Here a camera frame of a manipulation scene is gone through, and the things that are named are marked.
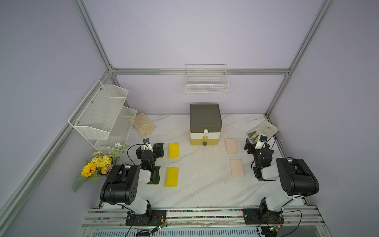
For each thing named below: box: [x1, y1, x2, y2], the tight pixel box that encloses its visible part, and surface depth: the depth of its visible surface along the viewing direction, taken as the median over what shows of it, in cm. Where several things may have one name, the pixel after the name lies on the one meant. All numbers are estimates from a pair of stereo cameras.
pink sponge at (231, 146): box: [225, 138, 238, 155], surface depth 103 cm
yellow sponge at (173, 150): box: [168, 142, 180, 159], surface depth 103 cm
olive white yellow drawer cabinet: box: [189, 103, 223, 146], surface depth 93 cm
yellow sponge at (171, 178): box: [164, 166, 180, 188], surface depth 90 cm
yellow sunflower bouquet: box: [73, 142, 129, 194], surface depth 67 cm
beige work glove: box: [132, 112, 156, 138], surface depth 114 cm
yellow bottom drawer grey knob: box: [190, 138, 220, 147], surface depth 102 cm
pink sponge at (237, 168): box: [229, 158, 245, 178], surface depth 92 cm
